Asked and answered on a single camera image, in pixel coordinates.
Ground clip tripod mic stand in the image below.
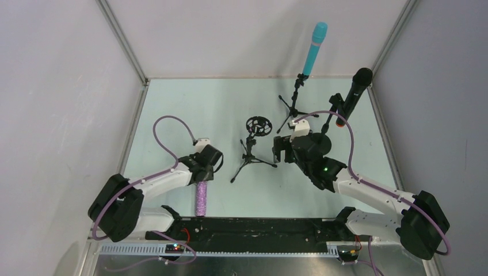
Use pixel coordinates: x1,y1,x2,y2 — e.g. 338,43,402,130
276,74,309,134

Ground purple glitter microphone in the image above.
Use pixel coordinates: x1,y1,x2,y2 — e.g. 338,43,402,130
195,182,207,217

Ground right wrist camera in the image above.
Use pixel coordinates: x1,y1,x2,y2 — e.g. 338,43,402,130
288,119,310,141

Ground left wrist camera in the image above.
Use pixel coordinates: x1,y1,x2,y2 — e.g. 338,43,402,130
193,138,211,151

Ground light blue microphone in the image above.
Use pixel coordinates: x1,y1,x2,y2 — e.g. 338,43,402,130
302,22,328,77

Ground slotted cable duct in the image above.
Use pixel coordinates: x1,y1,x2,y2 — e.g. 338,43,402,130
98,243,339,258

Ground black microphone orange tip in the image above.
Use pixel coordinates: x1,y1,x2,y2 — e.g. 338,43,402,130
337,67,373,121

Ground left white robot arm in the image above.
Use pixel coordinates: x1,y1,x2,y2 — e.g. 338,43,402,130
87,144,223,242

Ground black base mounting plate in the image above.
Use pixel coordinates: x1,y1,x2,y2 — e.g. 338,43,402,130
164,217,356,252

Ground round base mic stand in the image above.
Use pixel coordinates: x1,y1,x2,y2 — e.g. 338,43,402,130
312,93,345,155

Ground shock mount tripod stand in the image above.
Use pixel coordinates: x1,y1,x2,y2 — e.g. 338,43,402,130
230,116,279,184

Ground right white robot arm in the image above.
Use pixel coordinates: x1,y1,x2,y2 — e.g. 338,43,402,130
272,133,450,260

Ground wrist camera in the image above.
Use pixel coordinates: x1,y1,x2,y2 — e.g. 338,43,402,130
288,119,310,141
193,138,211,151

